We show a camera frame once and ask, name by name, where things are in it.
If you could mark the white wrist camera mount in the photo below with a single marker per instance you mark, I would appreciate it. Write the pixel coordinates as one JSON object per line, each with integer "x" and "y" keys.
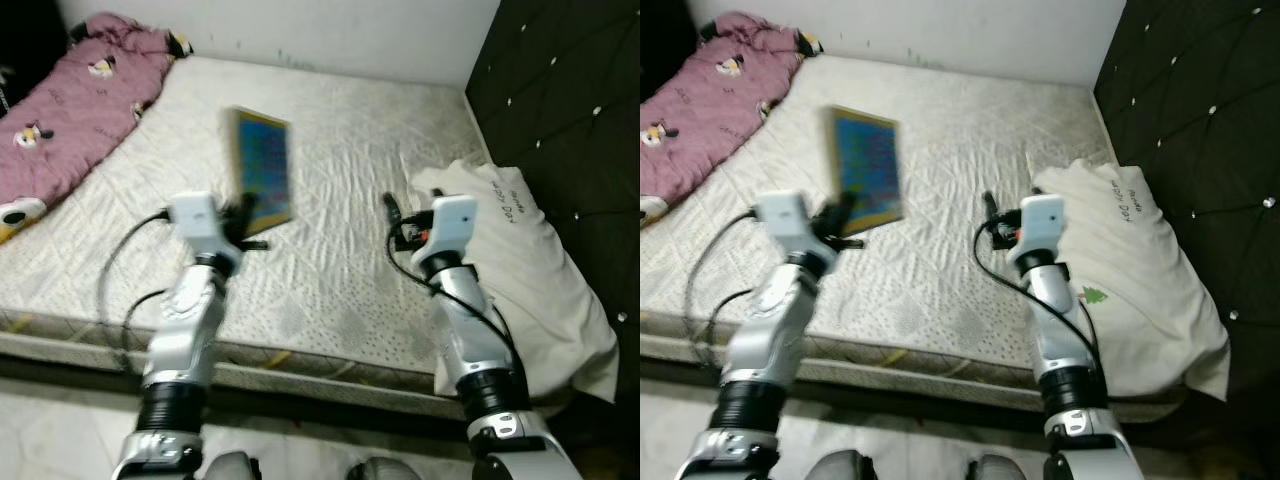
{"x": 785, "y": 220}
{"x": 195, "y": 220}
{"x": 1040, "y": 222}
{"x": 450, "y": 225}

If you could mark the silver robot leg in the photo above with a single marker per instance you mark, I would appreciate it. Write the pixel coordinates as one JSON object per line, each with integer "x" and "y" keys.
{"x": 383, "y": 472}
{"x": 998, "y": 471}
{"x": 848, "y": 468}
{"x": 232, "y": 468}

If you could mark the pink cartoon print blanket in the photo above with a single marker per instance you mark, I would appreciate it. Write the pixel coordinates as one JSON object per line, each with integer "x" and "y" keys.
{"x": 710, "y": 120}
{"x": 70, "y": 130}

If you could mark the white pillow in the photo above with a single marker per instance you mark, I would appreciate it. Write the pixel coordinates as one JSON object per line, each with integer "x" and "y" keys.
{"x": 1150, "y": 290}
{"x": 540, "y": 290}

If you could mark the silver left robot leg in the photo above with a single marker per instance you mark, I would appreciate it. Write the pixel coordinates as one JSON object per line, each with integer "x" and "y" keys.
{"x": 848, "y": 468}
{"x": 232, "y": 468}

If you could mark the black tufted headboard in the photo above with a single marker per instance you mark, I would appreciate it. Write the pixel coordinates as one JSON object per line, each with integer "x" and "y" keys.
{"x": 1200, "y": 100}
{"x": 560, "y": 100}

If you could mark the grey quilted mattress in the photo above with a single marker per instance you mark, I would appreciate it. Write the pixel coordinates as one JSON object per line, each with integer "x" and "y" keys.
{"x": 960, "y": 150}
{"x": 330, "y": 170}

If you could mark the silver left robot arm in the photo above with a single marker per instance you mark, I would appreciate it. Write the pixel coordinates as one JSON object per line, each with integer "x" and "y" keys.
{"x": 765, "y": 330}
{"x": 185, "y": 330}

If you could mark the silver right robot leg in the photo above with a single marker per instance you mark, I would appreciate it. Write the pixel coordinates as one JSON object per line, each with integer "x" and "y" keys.
{"x": 998, "y": 471}
{"x": 383, "y": 472}

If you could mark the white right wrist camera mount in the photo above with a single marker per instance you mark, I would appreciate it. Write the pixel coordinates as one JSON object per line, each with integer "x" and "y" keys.
{"x": 1040, "y": 222}
{"x": 450, "y": 225}

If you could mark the colourful children's book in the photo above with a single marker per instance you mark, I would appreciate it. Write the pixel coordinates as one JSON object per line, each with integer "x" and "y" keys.
{"x": 265, "y": 165}
{"x": 868, "y": 165}

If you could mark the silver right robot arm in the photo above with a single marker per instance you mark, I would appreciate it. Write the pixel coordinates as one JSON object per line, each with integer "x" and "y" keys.
{"x": 470, "y": 330}
{"x": 1060, "y": 330}

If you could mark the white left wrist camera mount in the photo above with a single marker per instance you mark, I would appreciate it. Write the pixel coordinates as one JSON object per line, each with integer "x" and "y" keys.
{"x": 785, "y": 220}
{"x": 195, "y": 220}

